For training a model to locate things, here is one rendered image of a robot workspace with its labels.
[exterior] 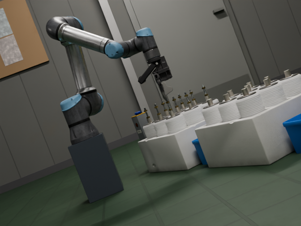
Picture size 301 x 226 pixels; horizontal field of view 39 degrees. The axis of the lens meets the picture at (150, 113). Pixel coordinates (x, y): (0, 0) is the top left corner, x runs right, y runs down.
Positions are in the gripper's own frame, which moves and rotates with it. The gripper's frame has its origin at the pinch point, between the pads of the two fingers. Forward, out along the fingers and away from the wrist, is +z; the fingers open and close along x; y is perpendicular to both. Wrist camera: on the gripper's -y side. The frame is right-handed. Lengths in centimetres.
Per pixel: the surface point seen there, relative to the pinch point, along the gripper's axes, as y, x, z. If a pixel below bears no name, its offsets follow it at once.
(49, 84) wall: -107, 270, -58
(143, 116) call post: -13.9, 34.7, 5.5
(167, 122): -2.8, -3.1, 10.8
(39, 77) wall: -114, 269, -70
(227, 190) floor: 6, -69, 35
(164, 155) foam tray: -10.1, 3.2, 26.1
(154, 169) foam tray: -18.2, 17.1, 33.1
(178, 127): 1.1, -4.7, 14.8
